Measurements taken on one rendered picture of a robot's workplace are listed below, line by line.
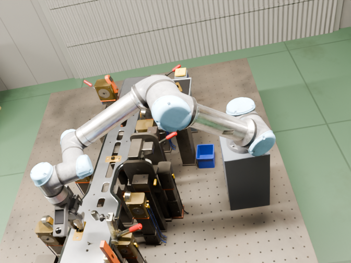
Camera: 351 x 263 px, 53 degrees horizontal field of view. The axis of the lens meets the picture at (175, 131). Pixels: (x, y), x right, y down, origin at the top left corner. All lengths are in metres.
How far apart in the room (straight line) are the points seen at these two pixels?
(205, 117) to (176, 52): 3.01
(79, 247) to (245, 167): 0.79
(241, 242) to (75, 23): 3.02
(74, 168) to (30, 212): 1.06
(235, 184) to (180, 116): 0.68
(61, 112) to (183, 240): 1.46
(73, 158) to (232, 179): 0.76
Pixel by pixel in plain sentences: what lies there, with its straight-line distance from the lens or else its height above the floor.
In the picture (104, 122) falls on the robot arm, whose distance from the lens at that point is 1.27.
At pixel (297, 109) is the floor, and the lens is 3.41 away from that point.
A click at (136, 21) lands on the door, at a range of 3.98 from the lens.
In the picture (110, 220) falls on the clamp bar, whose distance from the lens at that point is 1.35.
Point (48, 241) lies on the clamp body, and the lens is 1.74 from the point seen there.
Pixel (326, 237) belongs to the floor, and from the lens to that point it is 2.64.
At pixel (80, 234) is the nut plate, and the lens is 1.50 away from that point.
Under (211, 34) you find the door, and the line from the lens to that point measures 4.09.
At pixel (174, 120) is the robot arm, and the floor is 1.55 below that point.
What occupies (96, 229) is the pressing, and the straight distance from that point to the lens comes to 1.62.
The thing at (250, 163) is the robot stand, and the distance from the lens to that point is 1.59.
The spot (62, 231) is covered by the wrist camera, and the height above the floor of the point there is 1.26.
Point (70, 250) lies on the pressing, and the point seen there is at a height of 1.00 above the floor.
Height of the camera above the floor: 2.29
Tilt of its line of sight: 44 degrees down
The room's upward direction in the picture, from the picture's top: 15 degrees counter-clockwise
